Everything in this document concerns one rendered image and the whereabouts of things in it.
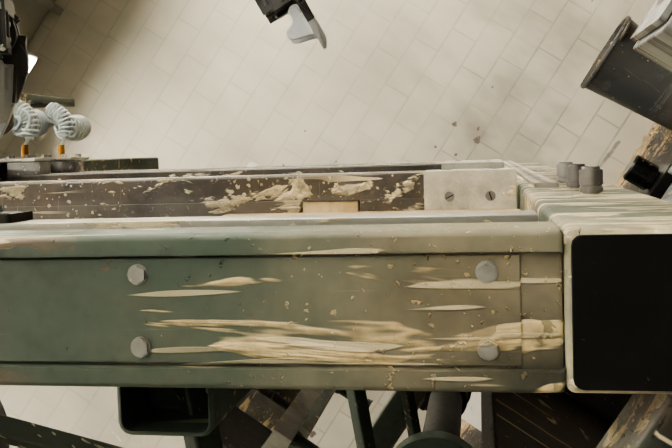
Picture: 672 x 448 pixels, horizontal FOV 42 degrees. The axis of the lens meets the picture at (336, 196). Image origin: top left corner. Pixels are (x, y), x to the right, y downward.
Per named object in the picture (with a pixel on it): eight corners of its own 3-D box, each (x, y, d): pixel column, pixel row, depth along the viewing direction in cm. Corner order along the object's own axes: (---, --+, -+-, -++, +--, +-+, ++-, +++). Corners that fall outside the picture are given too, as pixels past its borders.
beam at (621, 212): (764, 399, 55) (763, 225, 55) (567, 396, 57) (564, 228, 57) (536, 197, 273) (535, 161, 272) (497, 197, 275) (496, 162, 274)
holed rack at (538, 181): (558, 187, 111) (558, 182, 111) (534, 187, 111) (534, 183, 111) (511, 162, 273) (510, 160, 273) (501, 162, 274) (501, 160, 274)
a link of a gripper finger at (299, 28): (302, 61, 157) (276, 17, 158) (330, 44, 157) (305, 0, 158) (299, 58, 154) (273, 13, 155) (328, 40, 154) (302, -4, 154)
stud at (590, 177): (604, 195, 91) (604, 166, 91) (580, 195, 92) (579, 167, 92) (601, 193, 94) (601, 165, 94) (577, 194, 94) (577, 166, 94)
